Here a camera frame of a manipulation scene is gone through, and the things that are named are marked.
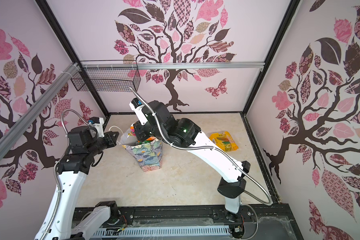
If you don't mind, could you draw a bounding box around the left aluminium rail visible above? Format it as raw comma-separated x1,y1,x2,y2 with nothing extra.
0,63,79,161

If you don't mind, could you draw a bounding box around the black wire basket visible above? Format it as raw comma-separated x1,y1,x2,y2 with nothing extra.
71,60,141,92

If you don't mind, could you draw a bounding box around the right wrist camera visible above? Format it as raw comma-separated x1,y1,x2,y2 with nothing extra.
129,98,148,126

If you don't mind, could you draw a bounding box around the yellow corn snack bag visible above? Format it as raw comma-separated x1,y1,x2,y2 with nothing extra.
209,131,239,153

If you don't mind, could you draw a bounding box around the patterned paper bag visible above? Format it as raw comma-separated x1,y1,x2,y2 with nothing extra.
117,128,163,172

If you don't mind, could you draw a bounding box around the right metal cable conduit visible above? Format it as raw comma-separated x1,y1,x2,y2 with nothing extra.
128,86,273,207

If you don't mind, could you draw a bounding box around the white slotted cable duct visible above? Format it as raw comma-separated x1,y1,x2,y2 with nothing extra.
90,226,231,240

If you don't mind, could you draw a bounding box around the rear aluminium rail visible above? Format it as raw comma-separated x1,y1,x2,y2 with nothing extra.
82,62,265,70

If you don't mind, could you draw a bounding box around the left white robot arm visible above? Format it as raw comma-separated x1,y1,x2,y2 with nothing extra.
35,126,120,240

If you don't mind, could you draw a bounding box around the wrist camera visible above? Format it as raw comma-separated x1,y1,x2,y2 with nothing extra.
88,117,105,138
129,98,148,126

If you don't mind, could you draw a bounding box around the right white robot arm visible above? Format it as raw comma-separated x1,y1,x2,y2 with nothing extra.
129,98,251,214

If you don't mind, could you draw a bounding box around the orange chip snack bag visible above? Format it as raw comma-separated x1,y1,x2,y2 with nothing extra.
144,137,156,143

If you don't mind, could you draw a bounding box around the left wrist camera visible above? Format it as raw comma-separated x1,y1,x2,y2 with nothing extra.
88,117,105,138

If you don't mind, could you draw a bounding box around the black base frame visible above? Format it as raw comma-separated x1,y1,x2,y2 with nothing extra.
68,203,304,240

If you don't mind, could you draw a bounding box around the aluminium rail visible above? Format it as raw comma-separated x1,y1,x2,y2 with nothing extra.
0,63,79,161
82,62,265,70

